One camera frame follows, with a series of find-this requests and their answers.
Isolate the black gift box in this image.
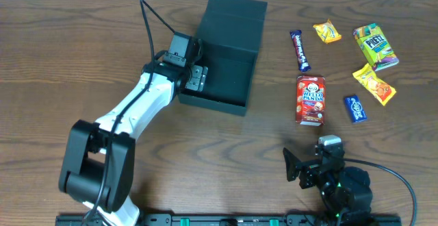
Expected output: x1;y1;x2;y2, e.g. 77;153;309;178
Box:
179;0;268;116

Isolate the red Hello Panda box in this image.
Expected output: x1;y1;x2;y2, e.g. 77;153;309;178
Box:
296;75;326;127

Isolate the Dairy Milk chocolate bar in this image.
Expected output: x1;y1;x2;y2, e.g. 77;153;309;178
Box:
290;30;311;72

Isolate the green Pretz box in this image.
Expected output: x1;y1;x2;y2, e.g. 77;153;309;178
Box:
352;23;399;71

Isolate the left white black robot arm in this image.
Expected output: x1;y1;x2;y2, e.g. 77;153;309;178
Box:
59;32;208;225

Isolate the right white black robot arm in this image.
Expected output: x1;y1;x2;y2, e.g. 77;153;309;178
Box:
283;144;373;225

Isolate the blue Eclipse mint box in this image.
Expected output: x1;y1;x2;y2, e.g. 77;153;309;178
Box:
344;95;368;123

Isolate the yellow orange snack packet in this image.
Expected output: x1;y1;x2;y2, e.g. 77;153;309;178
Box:
352;64;396;106

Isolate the small yellow snack packet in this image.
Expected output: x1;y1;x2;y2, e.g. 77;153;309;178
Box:
313;19;342;44

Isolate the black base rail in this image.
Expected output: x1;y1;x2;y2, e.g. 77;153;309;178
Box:
55;214;402;226

